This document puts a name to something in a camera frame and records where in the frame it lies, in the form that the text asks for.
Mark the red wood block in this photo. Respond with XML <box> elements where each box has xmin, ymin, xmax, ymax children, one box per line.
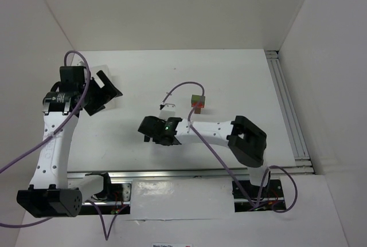
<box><xmin>192</xmin><ymin>101</ymin><xmax>205</xmax><ymax>108</ymax></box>

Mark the green arch wood block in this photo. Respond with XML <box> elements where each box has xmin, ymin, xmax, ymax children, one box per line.
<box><xmin>191</xmin><ymin>95</ymin><xmax>205</xmax><ymax>104</ymax></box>

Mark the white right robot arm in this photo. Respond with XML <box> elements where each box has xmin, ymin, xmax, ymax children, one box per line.
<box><xmin>138</xmin><ymin>116</ymin><xmax>268</xmax><ymax>186</ymax></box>

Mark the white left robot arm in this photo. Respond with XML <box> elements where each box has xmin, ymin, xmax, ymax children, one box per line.
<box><xmin>17</xmin><ymin>66</ymin><xmax>122</xmax><ymax>218</ymax></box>

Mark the white paper label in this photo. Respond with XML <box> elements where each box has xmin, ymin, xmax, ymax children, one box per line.
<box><xmin>151</xmin><ymin>242</ymin><xmax>193</xmax><ymax>247</ymax></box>

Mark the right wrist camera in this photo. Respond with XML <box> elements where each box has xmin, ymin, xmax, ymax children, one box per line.
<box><xmin>158</xmin><ymin>103</ymin><xmax>176</xmax><ymax>120</ymax></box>

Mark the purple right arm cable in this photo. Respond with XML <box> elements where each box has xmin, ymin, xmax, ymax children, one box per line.
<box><xmin>162</xmin><ymin>81</ymin><xmax>298</xmax><ymax>214</ymax></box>

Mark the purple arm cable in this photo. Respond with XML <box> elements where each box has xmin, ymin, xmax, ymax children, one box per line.
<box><xmin>0</xmin><ymin>50</ymin><xmax>130</xmax><ymax>241</ymax></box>
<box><xmin>162</xmin><ymin>81</ymin><xmax>298</xmax><ymax>214</ymax></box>

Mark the aluminium front rail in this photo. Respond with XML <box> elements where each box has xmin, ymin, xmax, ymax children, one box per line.
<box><xmin>67</xmin><ymin>168</ymin><xmax>299</xmax><ymax>180</ymax></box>

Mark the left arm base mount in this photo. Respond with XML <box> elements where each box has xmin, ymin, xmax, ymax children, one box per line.
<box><xmin>88</xmin><ymin>180</ymin><xmax>132</xmax><ymax>215</ymax></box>

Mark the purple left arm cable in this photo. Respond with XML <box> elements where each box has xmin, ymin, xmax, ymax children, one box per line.
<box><xmin>0</xmin><ymin>50</ymin><xmax>130</xmax><ymax>241</ymax></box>

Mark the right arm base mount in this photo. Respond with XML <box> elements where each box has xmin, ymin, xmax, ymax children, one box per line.
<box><xmin>231</xmin><ymin>179</ymin><xmax>287</xmax><ymax>213</ymax></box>

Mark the aluminium side rail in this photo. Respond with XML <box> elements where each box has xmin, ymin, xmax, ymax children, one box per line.
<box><xmin>265</xmin><ymin>50</ymin><xmax>315</xmax><ymax>174</ymax></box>

